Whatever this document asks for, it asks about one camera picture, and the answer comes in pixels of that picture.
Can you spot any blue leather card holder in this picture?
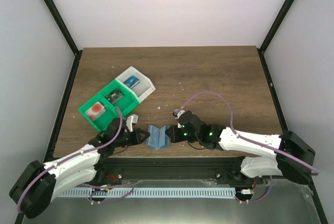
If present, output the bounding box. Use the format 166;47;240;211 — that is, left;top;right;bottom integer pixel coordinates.
146;124;169;150

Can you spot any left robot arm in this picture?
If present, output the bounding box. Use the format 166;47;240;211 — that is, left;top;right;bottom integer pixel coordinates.
9;118;150;219

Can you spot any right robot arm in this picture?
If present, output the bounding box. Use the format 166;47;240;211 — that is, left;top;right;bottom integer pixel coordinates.
165;110;315;185

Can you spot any red white card stack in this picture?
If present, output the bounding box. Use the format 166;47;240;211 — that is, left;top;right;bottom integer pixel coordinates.
85;102;105;121

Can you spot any black card stack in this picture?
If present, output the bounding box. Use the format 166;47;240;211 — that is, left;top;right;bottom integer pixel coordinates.
105;89;123;104

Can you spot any blue VIP card stack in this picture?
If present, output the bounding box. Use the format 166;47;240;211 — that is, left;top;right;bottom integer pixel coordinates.
123;75;140;89

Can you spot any green plastic bin front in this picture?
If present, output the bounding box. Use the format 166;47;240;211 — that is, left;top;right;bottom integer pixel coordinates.
78;94;119;132

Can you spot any green plastic bin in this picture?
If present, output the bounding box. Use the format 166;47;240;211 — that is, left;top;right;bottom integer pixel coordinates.
97;80;139;118
78;94;119;132

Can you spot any white plastic bin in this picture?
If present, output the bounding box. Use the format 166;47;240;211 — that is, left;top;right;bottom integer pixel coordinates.
115;66;156;104

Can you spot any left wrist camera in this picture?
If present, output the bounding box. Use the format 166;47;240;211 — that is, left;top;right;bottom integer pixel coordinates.
126;114;138;132

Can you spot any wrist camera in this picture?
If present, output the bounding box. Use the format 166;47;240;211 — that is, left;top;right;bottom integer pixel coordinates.
126;114;138;132
172;109;185;128

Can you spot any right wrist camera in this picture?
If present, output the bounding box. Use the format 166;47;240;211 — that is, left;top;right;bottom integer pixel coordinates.
172;109;185;128

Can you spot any light blue cable duct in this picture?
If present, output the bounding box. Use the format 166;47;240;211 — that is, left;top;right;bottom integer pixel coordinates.
59;187;236;199

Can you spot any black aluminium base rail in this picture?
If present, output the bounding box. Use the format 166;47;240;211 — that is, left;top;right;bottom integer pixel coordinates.
84;157;251;185

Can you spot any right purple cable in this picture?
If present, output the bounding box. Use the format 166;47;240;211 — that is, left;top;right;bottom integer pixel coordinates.
180;91;319;176

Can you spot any purple cable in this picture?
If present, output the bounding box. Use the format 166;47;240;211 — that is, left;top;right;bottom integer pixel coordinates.
17;106;124;214
180;91;319;176

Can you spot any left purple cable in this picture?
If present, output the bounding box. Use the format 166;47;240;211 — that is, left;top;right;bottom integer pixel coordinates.
17;106;124;214

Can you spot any left black frame post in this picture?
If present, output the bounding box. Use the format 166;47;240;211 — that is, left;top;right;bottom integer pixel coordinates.
43;0;79;55

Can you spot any black frame post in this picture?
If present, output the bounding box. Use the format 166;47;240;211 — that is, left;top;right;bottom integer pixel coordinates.
43;0;79;55
259;0;311;52

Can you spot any right black frame post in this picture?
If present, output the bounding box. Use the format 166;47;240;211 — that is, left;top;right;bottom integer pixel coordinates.
259;0;311;52

